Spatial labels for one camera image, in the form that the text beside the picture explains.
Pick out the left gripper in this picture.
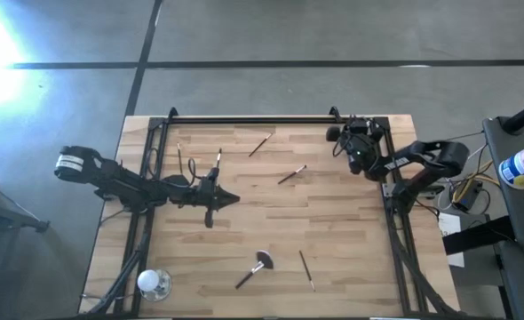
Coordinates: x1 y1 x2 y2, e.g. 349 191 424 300
194 166 241 229

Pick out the black-handled fan makeup brush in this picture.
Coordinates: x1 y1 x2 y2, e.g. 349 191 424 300
234 249 275 291

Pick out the white ball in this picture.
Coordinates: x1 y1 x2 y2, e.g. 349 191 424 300
137 268 161 293

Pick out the black power supply box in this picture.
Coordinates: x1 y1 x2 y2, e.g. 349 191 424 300
455 180 483 212

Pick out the white paper sheet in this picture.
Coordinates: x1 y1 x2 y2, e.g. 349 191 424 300
437 212 466 268

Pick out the dark metal stand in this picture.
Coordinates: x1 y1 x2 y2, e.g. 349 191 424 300
0 177 51 320

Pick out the black metal table frame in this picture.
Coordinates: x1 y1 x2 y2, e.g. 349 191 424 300
86 106 463 319

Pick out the thin dark-handled makeup brush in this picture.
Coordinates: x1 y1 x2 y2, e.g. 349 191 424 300
298 250 317 293

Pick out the black strap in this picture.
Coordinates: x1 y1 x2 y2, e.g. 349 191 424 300
441 215 514 257

